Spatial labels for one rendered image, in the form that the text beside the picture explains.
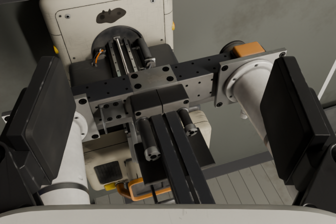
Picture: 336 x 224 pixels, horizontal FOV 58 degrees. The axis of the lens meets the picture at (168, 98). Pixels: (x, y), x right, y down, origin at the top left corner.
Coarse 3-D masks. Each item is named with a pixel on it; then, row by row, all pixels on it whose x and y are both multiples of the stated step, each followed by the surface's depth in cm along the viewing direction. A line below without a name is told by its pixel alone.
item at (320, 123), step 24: (288, 72) 11; (264, 96) 13; (288, 96) 11; (312, 96) 10; (264, 120) 13; (288, 120) 11; (312, 120) 9; (288, 144) 11; (312, 144) 9; (288, 168) 11; (312, 168) 9
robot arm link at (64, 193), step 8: (56, 184) 49; (64, 184) 49; (72, 184) 50; (80, 184) 51; (40, 192) 48; (48, 192) 48; (56, 192) 48; (64, 192) 48; (72, 192) 49; (80, 192) 50; (48, 200) 47; (56, 200) 47; (64, 200) 47; (72, 200) 48; (80, 200) 49; (88, 200) 51
